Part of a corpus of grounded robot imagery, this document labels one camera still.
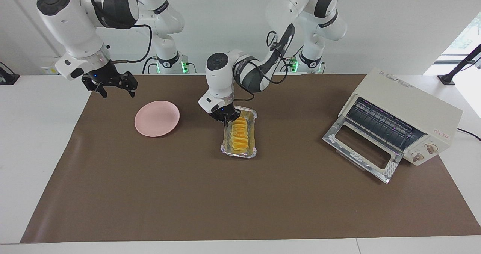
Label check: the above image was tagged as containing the golden sliced bread loaf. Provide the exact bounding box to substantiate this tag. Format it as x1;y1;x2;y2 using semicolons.
230;116;249;151

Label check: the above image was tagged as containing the aluminium foil tray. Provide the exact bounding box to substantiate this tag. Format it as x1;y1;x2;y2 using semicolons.
221;106;259;160

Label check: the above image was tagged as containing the metal oven rack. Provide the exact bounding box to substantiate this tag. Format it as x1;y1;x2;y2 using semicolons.
345;97;417;151

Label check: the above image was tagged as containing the glass oven door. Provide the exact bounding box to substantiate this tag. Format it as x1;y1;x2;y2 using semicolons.
322;115;404;184

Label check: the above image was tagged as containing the cream toaster oven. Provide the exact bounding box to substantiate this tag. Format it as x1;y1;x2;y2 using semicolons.
338;67;463;167

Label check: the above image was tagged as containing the pink round plate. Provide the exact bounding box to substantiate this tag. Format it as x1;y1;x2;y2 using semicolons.
134;100;180;137

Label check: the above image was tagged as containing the brown table mat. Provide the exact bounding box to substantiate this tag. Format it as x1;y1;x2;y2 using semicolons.
21;74;481;243

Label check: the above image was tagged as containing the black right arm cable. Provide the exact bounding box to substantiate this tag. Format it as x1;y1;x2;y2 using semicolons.
108;24;153;64

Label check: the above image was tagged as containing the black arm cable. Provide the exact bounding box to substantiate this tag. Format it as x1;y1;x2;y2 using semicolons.
233;30;290;103
108;24;153;64

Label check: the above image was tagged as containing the black base cable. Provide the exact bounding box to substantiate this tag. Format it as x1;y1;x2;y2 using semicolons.
142;56;197;74
278;45;305;73

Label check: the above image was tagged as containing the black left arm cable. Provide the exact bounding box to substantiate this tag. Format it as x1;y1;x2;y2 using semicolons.
233;30;290;103

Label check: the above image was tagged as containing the black clamp mount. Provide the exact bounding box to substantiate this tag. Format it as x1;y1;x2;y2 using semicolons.
0;61;20;86

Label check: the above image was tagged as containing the black camera stand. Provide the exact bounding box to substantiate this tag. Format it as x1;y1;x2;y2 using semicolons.
437;44;481;86

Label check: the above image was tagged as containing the black oven power cable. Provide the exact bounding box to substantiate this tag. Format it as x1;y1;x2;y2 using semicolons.
457;128;481;141

